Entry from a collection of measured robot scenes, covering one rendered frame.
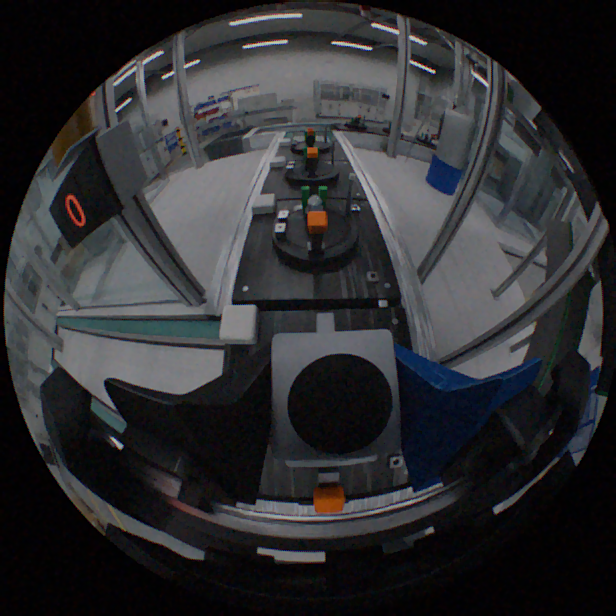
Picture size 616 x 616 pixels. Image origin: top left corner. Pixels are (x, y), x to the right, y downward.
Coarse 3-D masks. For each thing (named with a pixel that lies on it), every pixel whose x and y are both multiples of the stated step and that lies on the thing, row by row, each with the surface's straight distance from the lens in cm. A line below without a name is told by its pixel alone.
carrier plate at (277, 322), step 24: (264, 312) 27; (288, 312) 26; (312, 312) 26; (336, 312) 26; (360, 312) 27; (384, 312) 28; (264, 336) 26; (408, 336) 28; (240, 360) 25; (384, 456) 26; (264, 480) 26; (288, 480) 25; (312, 480) 25; (360, 480) 26; (384, 480) 27; (408, 480) 29
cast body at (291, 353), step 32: (320, 320) 12; (288, 352) 7; (320, 352) 7; (352, 352) 7; (384, 352) 7; (288, 384) 7; (320, 384) 6; (352, 384) 6; (384, 384) 6; (288, 416) 6; (320, 416) 6; (352, 416) 6; (384, 416) 6; (288, 448) 7; (320, 448) 6; (352, 448) 6; (384, 448) 7
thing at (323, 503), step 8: (320, 472) 15; (328, 472) 15; (336, 472) 15; (320, 480) 15; (328, 480) 15; (336, 480) 15; (320, 488) 16; (328, 488) 16; (336, 488) 16; (320, 496) 15; (328, 496) 15; (336, 496) 15; (320, 504) 15; (328, 504) 15; (336, 504) 15; (320, 512) 16; (328, 512) 16; (336, 512) 16
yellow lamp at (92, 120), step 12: (84, 108) 21; (72, 120) 21; (84, 120) 21; (96, 120) 22; (60, 132) 21; (72, 132) 20; (84, 132) 20; (60, 144) 21; (72, 144) 20; (60, 156) 21
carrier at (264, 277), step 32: (320, 192) 34; (352, 192) 33; (256, 224) 39; (288, 224) 34; (352, 224) 34; (256, 256) 33; (288, 256) 30; (320, 256) 29; (352, 256) 32; (384, 256) 34; (256, 288) 29; (288, 288) 28; (320, 288) 28; (352, 288) 28; (384, 288) 30
